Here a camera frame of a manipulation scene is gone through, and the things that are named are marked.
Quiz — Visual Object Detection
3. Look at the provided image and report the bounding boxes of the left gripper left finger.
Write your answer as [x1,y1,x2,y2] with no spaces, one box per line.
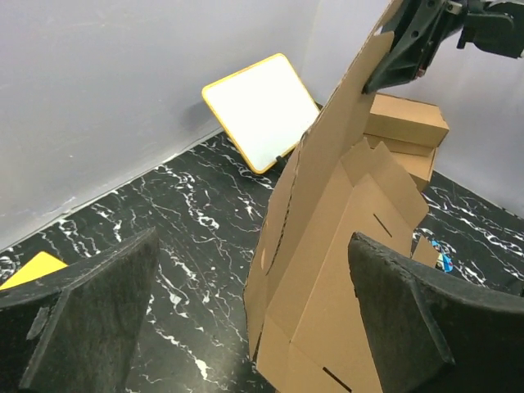
[1,228,160,392]

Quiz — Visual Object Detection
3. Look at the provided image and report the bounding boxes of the white board yellow frame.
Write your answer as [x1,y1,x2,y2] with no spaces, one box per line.
[201,53,319,174]

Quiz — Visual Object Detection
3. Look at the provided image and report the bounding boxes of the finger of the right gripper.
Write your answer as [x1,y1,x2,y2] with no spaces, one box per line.
[363,0,445,94]

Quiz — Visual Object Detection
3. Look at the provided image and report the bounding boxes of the yellow pad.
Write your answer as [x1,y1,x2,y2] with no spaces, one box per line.
[1,251,67,291]

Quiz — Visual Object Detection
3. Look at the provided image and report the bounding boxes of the cardboard box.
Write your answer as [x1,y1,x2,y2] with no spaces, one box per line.
[364,94,449,156]
[364,134,438,192]
[243,1,428,392]

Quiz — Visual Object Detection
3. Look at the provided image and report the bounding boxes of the blue toy car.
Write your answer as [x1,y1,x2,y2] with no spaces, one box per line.
[431,240,454,273]

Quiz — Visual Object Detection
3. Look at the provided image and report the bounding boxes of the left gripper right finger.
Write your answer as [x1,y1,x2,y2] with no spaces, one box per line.
[348,233,523,392]

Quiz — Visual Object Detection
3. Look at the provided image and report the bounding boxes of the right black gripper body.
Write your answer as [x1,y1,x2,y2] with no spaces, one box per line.
[425,1,523,60]

